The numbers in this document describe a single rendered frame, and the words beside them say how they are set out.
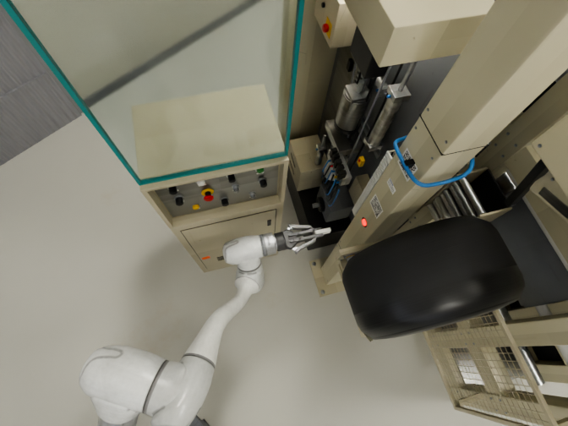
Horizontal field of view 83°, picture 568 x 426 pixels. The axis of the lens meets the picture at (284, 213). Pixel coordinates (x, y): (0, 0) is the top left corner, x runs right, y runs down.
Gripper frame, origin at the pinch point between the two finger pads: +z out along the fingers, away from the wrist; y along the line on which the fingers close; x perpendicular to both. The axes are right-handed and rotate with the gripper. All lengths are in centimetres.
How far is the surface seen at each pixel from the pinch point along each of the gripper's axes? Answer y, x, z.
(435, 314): -41, -34, 14
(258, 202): 26.6, 15.7, -21.6
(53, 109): 178, 88, -157
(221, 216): 23.4, 16.4, -39.9
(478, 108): -6, -76, 18
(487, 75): -2, -81, 18
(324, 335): -39, 105, 8
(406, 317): -40, -30, 8
